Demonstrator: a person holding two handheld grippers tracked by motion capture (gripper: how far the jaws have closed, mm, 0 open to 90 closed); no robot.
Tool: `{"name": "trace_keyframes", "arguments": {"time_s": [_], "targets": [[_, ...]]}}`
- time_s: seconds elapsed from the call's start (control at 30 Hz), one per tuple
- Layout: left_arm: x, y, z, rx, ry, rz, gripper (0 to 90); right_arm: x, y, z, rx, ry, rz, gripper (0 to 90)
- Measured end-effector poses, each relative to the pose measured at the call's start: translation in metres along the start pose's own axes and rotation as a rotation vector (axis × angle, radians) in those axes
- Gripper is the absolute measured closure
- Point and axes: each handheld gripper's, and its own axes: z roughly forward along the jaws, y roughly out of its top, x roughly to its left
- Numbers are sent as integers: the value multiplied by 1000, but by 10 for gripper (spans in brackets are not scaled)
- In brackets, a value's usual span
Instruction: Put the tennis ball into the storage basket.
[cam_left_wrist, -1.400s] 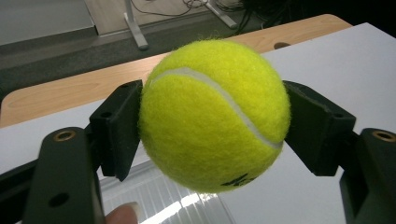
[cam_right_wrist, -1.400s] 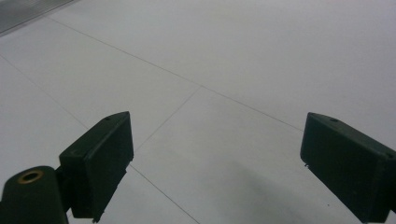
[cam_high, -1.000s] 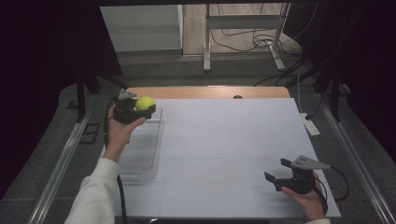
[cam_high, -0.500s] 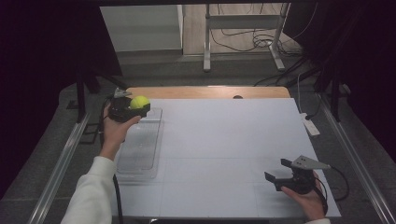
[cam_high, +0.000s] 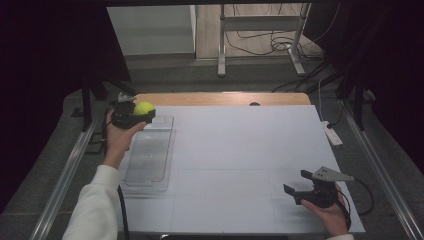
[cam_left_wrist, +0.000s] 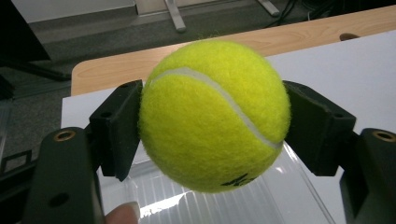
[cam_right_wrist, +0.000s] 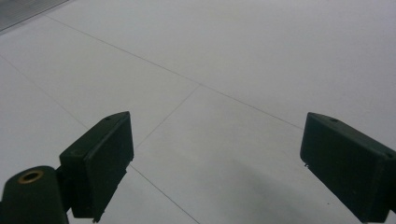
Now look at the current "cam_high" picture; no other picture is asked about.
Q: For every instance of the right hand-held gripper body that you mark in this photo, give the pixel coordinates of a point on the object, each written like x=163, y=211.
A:
x=323, y=195

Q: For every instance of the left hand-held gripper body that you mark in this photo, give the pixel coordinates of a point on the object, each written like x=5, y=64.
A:
x=123, y=115

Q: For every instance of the yellow tennis ball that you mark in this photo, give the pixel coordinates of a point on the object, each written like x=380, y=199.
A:
x=144, y=107

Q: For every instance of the clear plastic tray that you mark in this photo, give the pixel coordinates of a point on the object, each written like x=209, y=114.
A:
x=150, y=156

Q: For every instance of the person's right hand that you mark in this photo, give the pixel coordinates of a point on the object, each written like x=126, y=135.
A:
x=331, y=220

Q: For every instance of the person's left hand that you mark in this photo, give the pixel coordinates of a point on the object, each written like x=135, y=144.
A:
x=118, y=143

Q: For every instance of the black metal stand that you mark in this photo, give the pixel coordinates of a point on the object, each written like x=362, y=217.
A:
x=359, y=106
x=86, y=106

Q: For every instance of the white power strip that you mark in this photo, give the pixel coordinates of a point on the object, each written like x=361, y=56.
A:
x=331, y=133

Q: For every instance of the wooden table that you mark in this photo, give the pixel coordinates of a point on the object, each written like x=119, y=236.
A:
x=206, y=99

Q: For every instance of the white table board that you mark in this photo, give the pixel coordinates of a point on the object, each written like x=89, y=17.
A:
x=226, y=186

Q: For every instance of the dark curtain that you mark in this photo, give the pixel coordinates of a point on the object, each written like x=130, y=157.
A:
x=393, y=66
x=43, y=83

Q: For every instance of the white cabinet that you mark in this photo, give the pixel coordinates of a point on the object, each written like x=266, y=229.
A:
x=150, y=30

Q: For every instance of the black floor bracket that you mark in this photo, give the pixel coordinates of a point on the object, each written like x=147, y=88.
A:
x=95, y=146

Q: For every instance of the aluminium floor rail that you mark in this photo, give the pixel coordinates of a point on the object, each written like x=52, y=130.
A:
x=66, y=173
x=380, y=166

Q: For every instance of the white metal desk frame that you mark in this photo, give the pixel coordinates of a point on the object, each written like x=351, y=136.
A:
x=260, y=23

